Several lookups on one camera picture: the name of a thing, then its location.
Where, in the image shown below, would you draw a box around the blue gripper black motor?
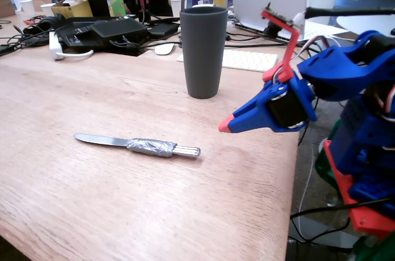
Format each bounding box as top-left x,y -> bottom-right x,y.
218,73 -> 318,134

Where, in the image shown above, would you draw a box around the white keyboard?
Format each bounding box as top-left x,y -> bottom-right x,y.
176,49 -> 279,73

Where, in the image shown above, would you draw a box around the dark gray tall cup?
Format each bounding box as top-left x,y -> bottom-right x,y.
179,6 -> 228,99

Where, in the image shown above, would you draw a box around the white computer mouse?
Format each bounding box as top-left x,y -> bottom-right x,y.
154,43 -> 176,56

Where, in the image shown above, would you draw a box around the black external drive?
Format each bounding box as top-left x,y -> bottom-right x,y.
147,23 -> 180,39

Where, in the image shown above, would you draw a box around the white paper cup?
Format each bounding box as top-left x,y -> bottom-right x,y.
19,0 -> 36,17
39,4 -> 56,18
169,0 -> 183,18

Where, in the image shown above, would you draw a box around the white round table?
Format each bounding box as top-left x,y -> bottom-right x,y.
336,14 -> 395,39

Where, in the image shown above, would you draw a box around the black dock box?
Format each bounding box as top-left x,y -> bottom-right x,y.
89,19 -> 149,46

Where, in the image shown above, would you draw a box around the green table clamp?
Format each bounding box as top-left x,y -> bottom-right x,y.
314,118 -> 395,261

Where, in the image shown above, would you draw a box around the black flat electronic device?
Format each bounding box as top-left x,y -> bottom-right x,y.
57,17 -> 109,51

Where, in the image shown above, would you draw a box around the yellow cardboard box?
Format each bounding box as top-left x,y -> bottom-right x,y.
51,0 -> 93,20

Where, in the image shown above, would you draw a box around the black headphones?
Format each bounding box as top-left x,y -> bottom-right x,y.
23,15 -> 66,37

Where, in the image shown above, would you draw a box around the brown cardboard box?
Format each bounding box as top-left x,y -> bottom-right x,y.
0,0 -> 16,19

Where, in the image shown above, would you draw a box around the red camera mount bracket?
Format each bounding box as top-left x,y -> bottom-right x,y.
261,3 -> 307,85

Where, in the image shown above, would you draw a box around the small wrist camera board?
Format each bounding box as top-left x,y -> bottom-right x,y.
262,3 -> 305,38

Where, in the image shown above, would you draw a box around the servo wire bundle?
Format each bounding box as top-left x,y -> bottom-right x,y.
294,35 -> 342,69

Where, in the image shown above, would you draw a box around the white hanging cable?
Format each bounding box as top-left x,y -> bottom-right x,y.
297,145 -> 314,240

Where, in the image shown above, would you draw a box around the metal knife gray taped handle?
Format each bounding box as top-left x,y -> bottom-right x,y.
73,133 -> 202,159

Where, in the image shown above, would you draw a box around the black floor cable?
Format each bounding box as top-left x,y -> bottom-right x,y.
289,199 -> 394,220

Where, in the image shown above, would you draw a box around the black camera cable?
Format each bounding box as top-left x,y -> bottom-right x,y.
304,6 -> 395,20

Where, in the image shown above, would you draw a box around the red robot base plate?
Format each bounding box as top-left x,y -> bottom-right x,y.
322,139 -> 395,240

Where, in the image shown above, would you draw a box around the white charger with cable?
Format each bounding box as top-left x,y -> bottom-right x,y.
48,31 -> 94,61

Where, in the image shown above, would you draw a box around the black desk cable bundle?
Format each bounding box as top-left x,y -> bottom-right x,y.
0,20 -> 52,55

